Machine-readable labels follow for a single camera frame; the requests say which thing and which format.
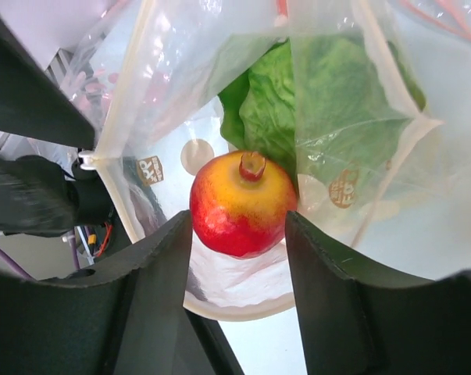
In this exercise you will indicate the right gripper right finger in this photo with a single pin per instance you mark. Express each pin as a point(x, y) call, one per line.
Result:
point(358, 316)

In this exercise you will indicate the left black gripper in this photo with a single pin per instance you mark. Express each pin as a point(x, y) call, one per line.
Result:
point(37, 196)

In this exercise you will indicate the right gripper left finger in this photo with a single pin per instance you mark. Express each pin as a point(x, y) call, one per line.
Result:
point(123, 315)

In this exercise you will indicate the red pomegranate toy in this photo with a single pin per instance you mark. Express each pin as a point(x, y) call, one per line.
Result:
point(239, 202)

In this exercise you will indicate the green lettuce toy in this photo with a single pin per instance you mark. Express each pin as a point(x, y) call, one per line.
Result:
point(316, 111)

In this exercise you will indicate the white dotted zip bag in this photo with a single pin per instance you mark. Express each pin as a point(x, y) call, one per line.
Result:
point(174, 58)

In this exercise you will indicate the pink dotted bag front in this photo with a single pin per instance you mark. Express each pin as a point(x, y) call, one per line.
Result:
point(90, 92)

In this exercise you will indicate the orange zipper clear bag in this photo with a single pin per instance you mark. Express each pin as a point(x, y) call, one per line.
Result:
point(372, 19)

